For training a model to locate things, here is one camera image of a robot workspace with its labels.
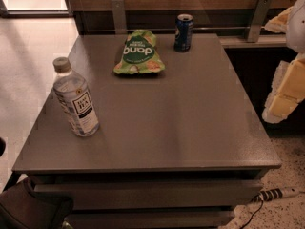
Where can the clear plastic water bottle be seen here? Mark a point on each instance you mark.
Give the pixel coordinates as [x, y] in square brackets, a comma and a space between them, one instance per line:
[74, 96]

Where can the dark bag on floor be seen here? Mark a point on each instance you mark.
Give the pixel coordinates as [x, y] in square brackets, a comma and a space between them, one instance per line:
[22, 208]

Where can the upper grey drawer front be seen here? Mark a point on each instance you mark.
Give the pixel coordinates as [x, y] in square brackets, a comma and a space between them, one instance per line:
[153, 194]

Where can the striped power strip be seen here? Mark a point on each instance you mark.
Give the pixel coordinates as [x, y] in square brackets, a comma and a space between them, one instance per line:
[276, 193]

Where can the lower grey drawer front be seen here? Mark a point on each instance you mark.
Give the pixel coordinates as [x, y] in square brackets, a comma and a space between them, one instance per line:
[153, 220]

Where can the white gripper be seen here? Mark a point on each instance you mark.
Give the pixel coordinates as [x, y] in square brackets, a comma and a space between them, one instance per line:
[298, 26]

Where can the left metal wall bracket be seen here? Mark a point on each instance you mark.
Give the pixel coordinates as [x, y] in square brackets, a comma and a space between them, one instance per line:
[119, 16]

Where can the dark object at left edge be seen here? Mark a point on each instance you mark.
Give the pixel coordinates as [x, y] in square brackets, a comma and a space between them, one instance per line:
[2, 146]

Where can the green dang chips bag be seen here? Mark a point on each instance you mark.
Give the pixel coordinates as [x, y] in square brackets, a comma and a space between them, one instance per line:
[139, 55]

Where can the right metal wall bracket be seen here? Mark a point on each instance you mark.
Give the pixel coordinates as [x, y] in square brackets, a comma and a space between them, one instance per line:
[259, 14]

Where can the grey drawer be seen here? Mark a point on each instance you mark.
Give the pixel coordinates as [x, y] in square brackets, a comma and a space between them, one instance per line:
[153, 220]
[153, 194]

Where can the blue pepsi can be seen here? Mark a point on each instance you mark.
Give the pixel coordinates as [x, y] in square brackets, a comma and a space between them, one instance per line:
[183, 32]

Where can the metal wall bracket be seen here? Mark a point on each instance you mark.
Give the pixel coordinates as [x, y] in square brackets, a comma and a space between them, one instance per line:
[259, 14]
[119, 16]

